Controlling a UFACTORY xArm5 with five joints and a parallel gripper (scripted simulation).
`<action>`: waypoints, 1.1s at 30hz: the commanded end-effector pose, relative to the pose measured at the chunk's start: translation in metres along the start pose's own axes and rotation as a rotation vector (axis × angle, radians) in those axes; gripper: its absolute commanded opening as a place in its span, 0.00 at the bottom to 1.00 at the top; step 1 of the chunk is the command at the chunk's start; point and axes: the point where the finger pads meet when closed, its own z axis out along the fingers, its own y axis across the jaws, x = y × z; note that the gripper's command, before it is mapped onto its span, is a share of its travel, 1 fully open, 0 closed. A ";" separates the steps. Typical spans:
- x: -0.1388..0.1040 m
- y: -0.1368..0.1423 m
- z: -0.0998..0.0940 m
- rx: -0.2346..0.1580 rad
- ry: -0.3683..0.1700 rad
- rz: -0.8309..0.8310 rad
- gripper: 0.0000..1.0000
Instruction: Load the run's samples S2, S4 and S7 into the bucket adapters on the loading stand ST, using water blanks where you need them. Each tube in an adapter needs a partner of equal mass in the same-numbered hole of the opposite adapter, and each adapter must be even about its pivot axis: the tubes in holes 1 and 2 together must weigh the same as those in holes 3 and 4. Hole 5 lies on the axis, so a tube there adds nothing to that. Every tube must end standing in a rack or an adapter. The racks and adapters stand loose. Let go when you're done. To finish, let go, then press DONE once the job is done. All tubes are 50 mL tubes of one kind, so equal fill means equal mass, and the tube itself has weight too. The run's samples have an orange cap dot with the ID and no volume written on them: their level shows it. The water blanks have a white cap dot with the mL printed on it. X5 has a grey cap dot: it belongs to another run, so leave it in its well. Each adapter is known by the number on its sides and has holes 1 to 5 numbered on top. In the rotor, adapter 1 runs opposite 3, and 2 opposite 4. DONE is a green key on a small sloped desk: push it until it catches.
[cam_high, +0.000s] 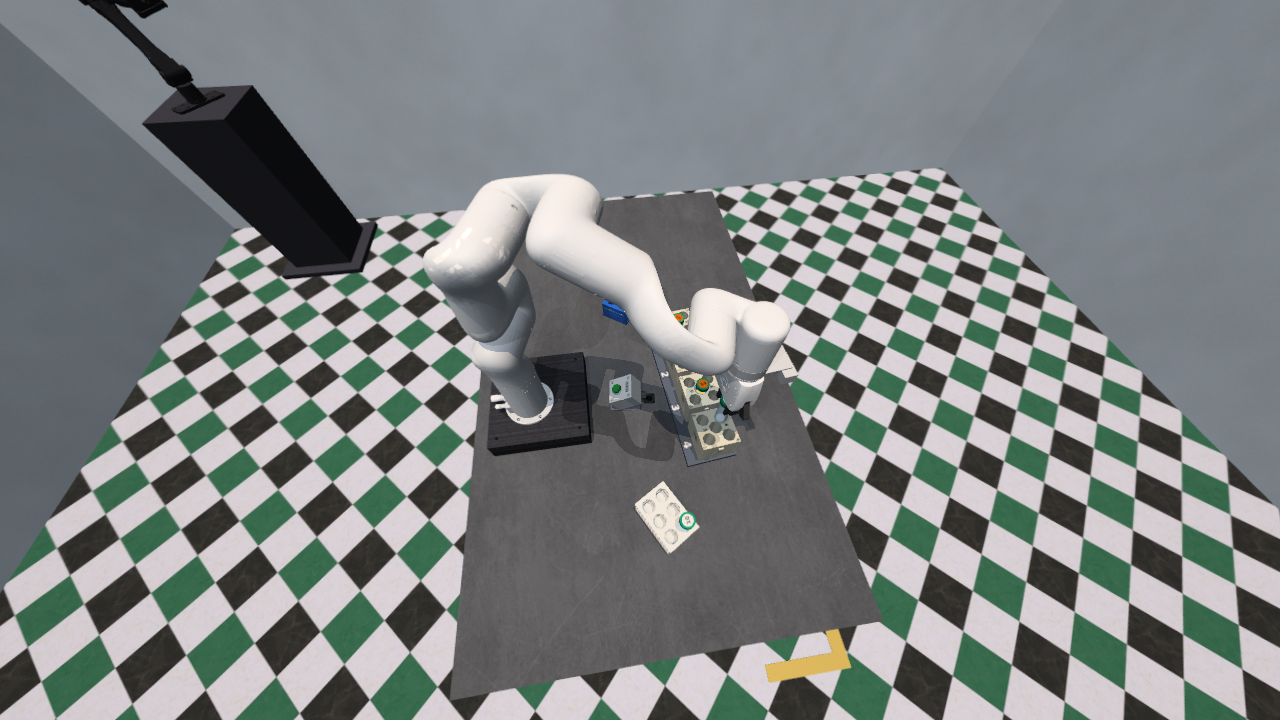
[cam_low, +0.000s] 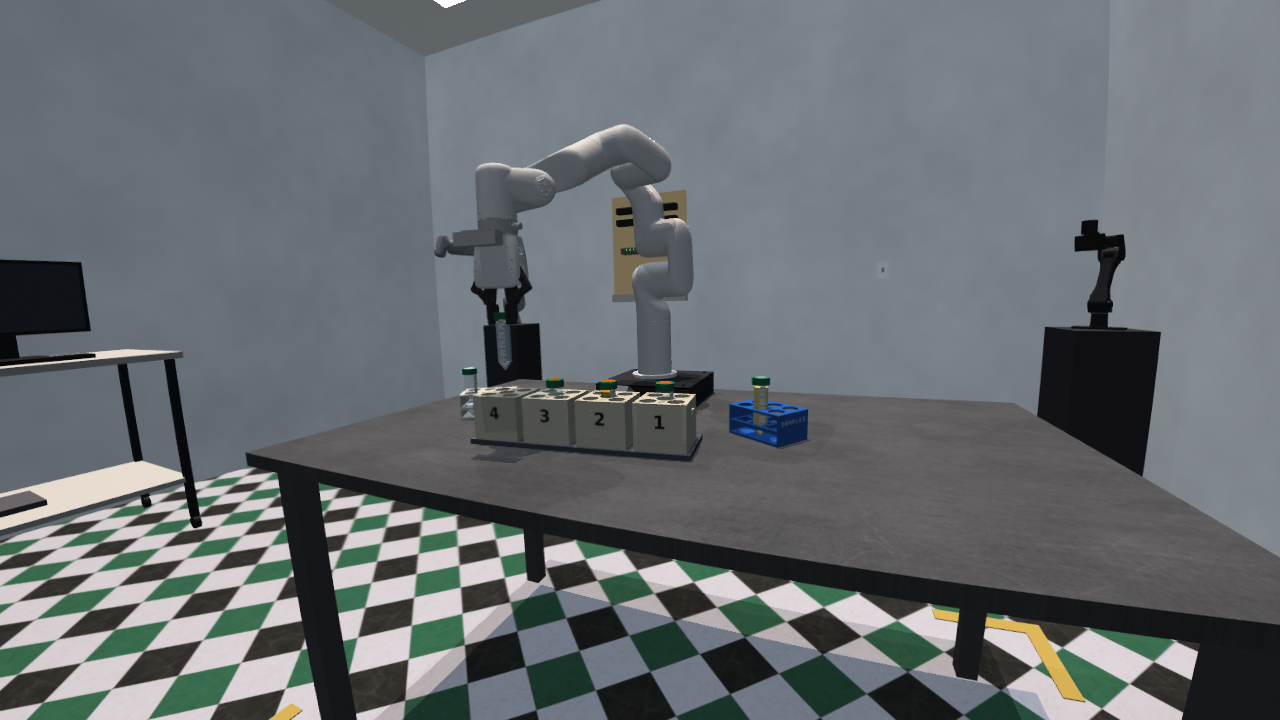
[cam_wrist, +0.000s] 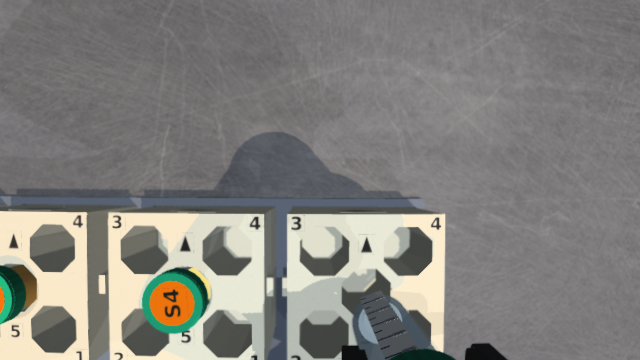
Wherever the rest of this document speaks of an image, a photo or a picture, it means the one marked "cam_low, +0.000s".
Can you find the white tube rack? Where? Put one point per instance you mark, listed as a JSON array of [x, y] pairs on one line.
[[463, 408]]

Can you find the clear tube with dark green cap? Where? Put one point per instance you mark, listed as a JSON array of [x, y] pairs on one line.
[[470, 384]]

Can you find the blue tube rack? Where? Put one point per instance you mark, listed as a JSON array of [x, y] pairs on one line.
[[791, 425]]

